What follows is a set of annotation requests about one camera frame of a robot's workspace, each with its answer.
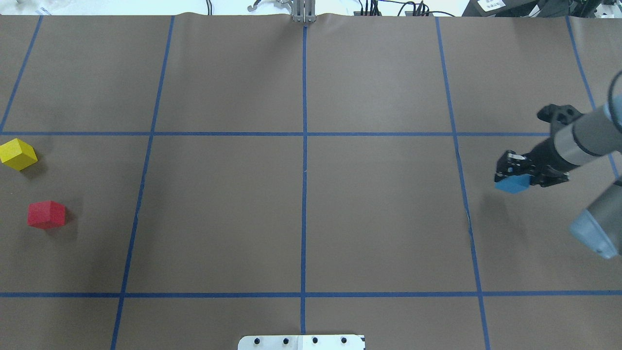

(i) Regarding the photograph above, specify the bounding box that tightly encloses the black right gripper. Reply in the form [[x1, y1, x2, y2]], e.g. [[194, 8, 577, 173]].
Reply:
[[495, 138, 570, 188]]

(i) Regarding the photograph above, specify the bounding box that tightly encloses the blue block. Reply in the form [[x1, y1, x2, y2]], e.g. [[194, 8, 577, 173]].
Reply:
[[495, 174, 531, 193]]

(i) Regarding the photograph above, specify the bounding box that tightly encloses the red block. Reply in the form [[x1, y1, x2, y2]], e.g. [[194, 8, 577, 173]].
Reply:
[[27, 201, 66, 230]]

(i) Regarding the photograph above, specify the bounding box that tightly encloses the yellow block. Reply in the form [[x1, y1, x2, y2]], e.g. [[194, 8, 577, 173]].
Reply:
[[0, 138, 38, 171]]

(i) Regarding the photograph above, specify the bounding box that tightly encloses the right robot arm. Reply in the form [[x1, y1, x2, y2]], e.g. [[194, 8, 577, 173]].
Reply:
[[494, 72, 622, 260]]

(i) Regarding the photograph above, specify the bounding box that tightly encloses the white mounting plate with bolts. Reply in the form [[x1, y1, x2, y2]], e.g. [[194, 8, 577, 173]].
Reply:
[[237, 334, 366, 350]]

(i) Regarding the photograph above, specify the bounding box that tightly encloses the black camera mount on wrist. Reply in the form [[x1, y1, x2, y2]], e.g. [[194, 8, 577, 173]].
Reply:
[[536, 104, 584, 134]]

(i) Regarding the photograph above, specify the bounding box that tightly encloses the grey metal clamp bracket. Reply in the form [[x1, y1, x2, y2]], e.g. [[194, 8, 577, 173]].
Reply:
[[291, 0, 317, 24]]

